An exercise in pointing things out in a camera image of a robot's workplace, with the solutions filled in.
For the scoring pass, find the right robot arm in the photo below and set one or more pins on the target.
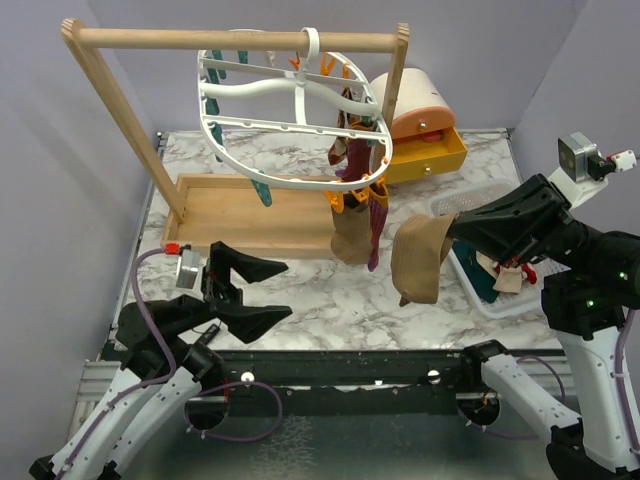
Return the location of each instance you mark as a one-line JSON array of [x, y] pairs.
[[589, 305]]

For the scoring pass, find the orange clothespin holding socks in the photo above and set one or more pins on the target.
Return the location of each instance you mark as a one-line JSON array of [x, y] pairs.
[[374, 193]]

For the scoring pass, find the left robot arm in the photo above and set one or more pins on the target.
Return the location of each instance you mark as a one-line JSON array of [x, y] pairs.
[[160, 372]]

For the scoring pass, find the brown ribbed sock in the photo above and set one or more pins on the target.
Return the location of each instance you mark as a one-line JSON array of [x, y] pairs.
[[420, 246], [351, 240]]

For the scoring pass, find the red white striped sock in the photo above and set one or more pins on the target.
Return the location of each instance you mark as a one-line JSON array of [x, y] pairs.
[[528, 272]]

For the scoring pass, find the maroon striped sock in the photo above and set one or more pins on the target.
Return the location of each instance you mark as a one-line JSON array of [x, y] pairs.
[[358, 160], [378, 218]]

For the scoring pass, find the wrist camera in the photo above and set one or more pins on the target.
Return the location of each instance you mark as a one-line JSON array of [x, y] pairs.
[[583, 169], [188, 264]]

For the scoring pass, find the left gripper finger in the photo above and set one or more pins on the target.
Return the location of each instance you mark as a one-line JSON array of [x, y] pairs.
[[251, 269], [250, 323]]

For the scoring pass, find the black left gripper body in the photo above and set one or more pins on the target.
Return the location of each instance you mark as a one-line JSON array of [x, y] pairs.
[[212, 288]]

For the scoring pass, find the wooden hanger rack stand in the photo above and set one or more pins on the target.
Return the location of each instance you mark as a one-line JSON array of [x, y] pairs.
[[204, 208]]

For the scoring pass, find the argyle patterned sock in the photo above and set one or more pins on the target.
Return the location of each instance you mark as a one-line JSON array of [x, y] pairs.
[[338, 150]]

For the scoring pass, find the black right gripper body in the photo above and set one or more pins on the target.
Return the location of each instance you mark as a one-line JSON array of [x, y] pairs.
[[544, 223]]

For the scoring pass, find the white oval clip hanger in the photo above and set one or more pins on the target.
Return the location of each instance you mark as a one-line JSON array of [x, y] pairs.
[[322, 72]]

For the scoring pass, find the teal clothespin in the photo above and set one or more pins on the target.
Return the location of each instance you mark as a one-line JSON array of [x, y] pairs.
[[264, 193], [216, 132]]

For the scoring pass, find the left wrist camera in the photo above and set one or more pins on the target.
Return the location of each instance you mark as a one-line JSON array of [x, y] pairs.
[[188, 264]]

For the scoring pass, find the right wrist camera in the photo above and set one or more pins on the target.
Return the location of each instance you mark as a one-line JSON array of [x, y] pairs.
[[583, 169]]

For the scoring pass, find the toy drawer cabinet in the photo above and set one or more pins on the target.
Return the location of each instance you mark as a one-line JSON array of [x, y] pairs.
[[425, 139]]

